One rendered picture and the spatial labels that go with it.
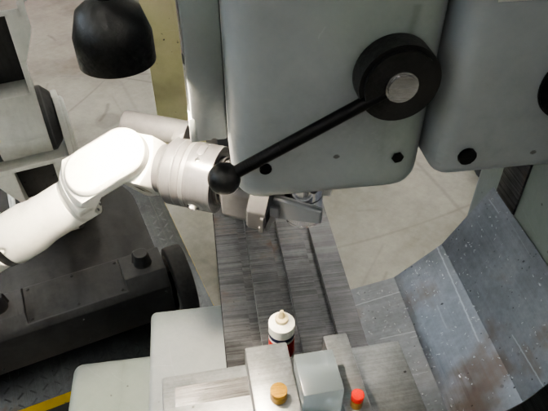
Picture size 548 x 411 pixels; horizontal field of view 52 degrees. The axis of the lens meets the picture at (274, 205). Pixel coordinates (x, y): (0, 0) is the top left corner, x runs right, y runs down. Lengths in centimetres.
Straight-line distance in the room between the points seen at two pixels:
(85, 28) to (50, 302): 106
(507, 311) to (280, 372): 38
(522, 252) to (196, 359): 57
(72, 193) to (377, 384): 48
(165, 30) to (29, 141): 127
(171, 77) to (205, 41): 200
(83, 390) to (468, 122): 89
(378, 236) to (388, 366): 162
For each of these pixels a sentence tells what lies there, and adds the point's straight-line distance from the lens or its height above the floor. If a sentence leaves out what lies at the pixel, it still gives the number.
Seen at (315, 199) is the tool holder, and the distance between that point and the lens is 68.
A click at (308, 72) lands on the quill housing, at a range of 49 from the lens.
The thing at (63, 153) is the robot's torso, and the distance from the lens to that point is 136.
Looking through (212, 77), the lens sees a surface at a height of 142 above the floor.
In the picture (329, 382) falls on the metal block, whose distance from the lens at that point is 74.
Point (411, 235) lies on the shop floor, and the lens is 247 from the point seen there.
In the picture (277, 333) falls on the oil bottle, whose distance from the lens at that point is 85.
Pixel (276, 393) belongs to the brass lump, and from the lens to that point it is 74.
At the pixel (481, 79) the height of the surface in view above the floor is 145.
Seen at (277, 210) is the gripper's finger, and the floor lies 124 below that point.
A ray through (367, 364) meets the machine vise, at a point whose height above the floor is 98.
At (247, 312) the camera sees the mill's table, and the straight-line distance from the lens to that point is 98.
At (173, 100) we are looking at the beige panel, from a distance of 260.
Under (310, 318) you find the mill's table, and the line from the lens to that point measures 97.
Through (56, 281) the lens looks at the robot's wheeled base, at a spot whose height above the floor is 59.
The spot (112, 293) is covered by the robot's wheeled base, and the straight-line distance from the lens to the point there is 148.
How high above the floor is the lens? 169
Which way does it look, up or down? 42 degrees down
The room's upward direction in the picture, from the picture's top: straight up
